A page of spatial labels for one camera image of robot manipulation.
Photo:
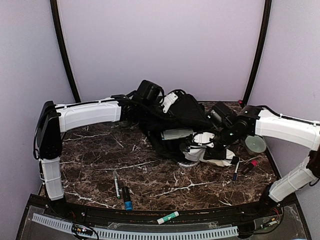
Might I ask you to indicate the pale green bowl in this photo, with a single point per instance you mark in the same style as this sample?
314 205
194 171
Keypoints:
255 145

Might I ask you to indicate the clear white pen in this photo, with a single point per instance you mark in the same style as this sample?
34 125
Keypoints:
115 177

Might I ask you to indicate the green white glue stick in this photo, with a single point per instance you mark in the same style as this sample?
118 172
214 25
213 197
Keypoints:
168 217

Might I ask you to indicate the small circuit board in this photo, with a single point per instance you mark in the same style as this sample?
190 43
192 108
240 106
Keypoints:
81 230

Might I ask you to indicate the grey notebook with barcode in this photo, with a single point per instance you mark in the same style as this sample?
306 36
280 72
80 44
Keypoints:
178 133

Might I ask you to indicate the black frame post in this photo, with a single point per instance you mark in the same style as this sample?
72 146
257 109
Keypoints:
259 51
63 50

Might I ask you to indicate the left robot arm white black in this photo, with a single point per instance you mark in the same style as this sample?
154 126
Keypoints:
56 119

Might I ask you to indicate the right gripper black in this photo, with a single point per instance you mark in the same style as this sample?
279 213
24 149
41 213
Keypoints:
220 155

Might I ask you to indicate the right black frame post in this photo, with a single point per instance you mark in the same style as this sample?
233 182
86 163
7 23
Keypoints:
259 51

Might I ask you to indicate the left black frame post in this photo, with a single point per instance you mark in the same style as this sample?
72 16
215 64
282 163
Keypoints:
63 50

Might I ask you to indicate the black marker blue cap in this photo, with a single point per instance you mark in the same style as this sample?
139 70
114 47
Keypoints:
127 198

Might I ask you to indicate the pink black highlighter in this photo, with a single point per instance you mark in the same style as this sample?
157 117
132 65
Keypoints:
249 167

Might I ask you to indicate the blue capped white pen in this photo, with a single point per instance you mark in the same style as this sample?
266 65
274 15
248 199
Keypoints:
234 178

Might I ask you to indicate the grey slotted cable duct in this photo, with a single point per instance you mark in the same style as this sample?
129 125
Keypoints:
109 234

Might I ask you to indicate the white fabric pouch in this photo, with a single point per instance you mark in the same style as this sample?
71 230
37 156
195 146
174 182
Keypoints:
195 154

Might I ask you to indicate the black student bag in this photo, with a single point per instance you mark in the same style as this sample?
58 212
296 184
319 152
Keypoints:
185 113

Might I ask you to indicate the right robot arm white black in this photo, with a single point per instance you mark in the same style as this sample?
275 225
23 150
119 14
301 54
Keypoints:
262 121

